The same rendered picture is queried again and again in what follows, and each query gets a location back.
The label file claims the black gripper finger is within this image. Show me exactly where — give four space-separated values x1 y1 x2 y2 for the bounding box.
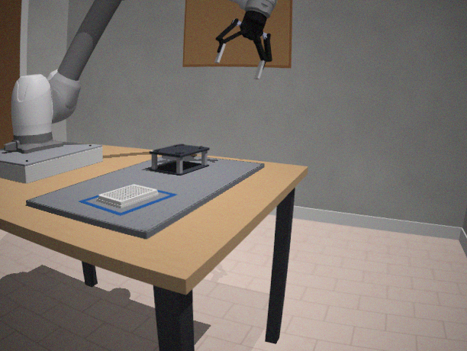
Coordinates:
253 30 272 79
214 18 252 63

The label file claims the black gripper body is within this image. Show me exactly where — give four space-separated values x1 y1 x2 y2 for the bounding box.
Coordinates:
240 11 267 40

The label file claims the blue rectangular tape outline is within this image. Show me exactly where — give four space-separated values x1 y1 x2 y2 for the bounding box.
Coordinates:
79 190 177 216

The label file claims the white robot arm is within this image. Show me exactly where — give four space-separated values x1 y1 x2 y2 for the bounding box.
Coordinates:
3 0 278 153

